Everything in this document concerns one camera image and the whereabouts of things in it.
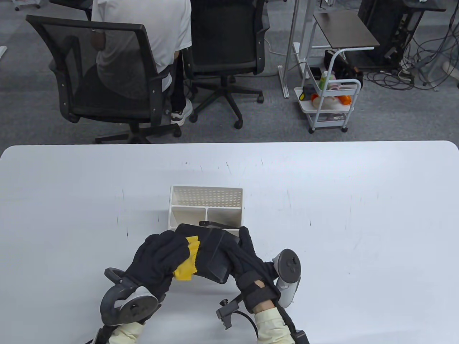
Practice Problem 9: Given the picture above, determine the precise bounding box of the black equipment stand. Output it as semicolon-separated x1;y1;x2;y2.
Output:
358;0;447;68

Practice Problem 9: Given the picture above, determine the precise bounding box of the black mesh office chair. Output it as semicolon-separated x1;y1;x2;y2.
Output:
185;0;271;129
26;14;181;144

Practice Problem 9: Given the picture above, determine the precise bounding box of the white wheeled utility cart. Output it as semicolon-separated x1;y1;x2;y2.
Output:
294;48;362;134

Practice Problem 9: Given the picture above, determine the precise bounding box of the white plastic organizer basket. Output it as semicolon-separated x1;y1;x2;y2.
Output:
167;185;243;237

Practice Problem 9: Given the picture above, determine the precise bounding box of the tangle of black cables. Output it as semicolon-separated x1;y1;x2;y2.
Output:
362;21;459;92

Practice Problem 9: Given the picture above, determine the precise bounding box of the person's right forearm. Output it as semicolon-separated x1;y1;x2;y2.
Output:
254;307;289;344

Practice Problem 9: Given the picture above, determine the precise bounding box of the person's right hand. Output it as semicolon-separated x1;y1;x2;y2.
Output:
224;226;281;315

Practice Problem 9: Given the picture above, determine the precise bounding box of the black remote control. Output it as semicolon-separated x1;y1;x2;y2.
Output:
199;220;240;230

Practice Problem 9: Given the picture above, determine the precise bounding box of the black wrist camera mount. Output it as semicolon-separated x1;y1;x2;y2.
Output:
216;298;245;330

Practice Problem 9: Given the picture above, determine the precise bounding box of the brown top side table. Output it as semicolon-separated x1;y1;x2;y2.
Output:
313;13;380;49

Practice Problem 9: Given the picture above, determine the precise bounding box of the black calculator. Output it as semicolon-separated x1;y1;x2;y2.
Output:
175;223;241;285

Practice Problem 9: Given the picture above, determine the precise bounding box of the person's left hand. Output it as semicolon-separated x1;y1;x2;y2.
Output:
122;230;191;304

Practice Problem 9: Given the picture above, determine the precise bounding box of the yellow cleaning cloth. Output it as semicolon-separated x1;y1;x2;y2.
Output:
173;235;201;281

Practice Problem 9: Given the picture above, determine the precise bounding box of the white metal frame stand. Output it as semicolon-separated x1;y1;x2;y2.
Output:
278;0;312;99

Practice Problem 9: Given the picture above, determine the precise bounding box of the dark grey handheld controller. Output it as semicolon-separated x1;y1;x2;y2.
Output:
100;268;163;326
271;249;302;309

